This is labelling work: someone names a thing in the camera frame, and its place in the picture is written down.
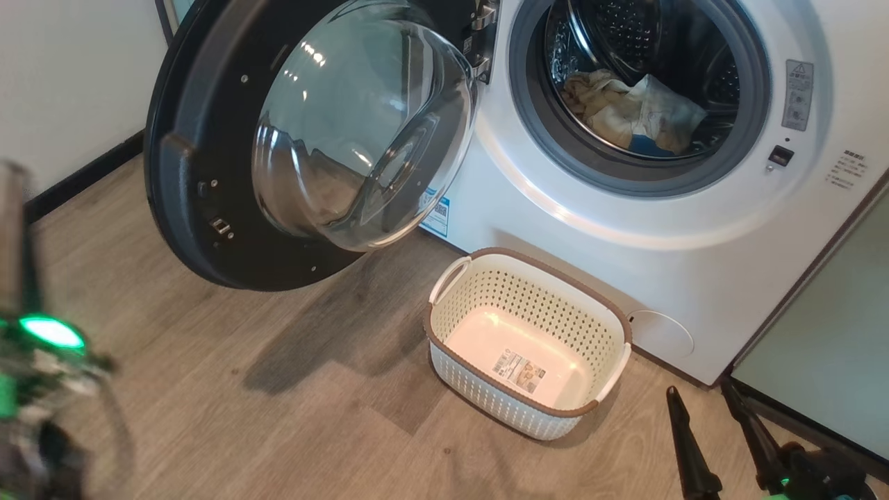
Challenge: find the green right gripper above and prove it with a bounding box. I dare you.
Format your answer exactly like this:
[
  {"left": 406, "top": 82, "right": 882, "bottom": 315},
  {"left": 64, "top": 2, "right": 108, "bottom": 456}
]
[{"left": 665, "top": 381, "right": 879, "bottom": 500}]

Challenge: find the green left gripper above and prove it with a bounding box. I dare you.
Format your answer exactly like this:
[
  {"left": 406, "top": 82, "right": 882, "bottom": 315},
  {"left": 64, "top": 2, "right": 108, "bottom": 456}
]
[{"left": 0, "top": 312, "right": 115, "bottom": 424}]

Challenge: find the black round glass washer door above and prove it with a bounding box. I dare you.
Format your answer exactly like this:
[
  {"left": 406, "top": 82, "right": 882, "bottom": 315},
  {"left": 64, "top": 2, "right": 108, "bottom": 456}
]
[{"left": 144, "top": 0, "right": 501, "bottom": 291}]

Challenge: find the white front-load washing machine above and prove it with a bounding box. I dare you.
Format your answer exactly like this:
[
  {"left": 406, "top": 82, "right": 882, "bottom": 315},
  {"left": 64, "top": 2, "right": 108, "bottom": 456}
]
[{"left": 417, "top": 0, "right": 889, "bottom": 386}]

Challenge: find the round white drain filter cover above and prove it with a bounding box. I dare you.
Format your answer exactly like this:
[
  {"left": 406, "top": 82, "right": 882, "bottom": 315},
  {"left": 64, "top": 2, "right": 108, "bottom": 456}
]
[{"left": 627, "top": 310, "right": 695, "bottom": 360}]

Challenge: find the pale green cabinet plain front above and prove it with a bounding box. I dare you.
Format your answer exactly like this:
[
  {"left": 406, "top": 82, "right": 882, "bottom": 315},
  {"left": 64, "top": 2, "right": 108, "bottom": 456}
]
[{"left": 733, "top": 187, "right": 889, "bottom": 459}]

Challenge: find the printed product sticker in basket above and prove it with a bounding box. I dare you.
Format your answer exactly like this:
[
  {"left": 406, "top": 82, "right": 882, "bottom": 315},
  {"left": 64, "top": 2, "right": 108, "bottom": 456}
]
[{"left": 492, "top": 351, "right": 547, "bottom": 394}]

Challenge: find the white perforated basket brown rim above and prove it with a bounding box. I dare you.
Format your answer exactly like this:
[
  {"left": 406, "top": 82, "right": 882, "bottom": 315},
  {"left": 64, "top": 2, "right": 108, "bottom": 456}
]
[{"left": 424, "top": 247, "right": 633, "bottom": 441}]

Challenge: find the grey warning sticker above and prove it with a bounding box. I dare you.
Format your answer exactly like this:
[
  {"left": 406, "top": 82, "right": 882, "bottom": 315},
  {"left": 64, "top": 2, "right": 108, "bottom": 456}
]
[{"left": 781, "top": 59, "right": 815, "bottom": 132}]

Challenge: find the blue energy label sticker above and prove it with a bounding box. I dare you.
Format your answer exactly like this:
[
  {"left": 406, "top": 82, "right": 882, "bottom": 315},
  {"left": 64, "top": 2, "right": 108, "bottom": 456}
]
[{"left": 419, "top": 187, "right": 452, "bottom": 239}]

